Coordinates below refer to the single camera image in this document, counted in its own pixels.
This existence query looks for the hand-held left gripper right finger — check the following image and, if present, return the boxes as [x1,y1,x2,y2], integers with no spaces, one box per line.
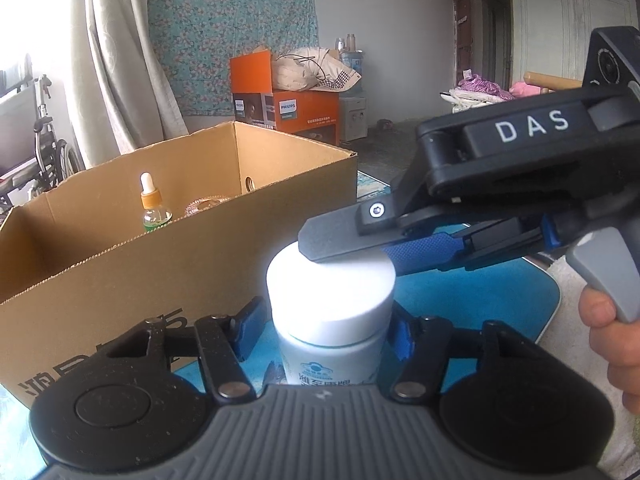
[387,302,538,405]

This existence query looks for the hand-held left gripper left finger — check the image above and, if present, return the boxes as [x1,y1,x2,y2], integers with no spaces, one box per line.
[107,296,266,406]

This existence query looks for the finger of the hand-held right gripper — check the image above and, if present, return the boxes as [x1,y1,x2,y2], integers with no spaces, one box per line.
[382,217,556,277]
[298,152,436,263]

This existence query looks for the white pill bottle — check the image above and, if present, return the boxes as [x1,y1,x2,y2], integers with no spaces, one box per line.
[265,247,396,388]

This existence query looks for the cardboard box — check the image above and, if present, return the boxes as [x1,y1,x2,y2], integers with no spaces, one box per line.
[0,121,359,411]

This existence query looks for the green dropper bottle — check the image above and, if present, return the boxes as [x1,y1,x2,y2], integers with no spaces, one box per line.
[139,172,173,233]

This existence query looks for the person's right hand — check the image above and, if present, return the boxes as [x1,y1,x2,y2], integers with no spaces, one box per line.
[579,287,640,411]

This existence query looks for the pink clothes pile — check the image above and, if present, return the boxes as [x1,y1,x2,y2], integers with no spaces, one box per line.
[440,74,516,111]

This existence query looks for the white water dispenser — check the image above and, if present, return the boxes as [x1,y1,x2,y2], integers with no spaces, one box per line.
[339,94,368,142]

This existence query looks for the orange appliance box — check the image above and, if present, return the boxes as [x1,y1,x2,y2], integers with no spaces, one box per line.
[229,52,342,147]

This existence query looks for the white wardrobe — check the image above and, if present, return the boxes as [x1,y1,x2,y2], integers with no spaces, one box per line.
[510,0,640,93]

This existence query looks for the brown door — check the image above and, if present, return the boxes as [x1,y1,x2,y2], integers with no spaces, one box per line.
[452,0,473,91]

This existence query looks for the water jug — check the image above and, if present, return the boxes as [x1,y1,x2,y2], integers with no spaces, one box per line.
[339,50,367,96]

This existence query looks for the pale curtain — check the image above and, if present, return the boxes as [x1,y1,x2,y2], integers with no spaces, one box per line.
[82,0,191,171]

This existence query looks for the wheelchair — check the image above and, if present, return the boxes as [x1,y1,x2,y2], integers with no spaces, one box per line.
[0,55,86,211]

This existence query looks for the wooden chair rail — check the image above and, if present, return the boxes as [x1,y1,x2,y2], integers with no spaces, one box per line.
[522,72,586,95]

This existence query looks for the floral wall cloth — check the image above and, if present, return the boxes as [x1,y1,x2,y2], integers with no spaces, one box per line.
[147,0,321,117]

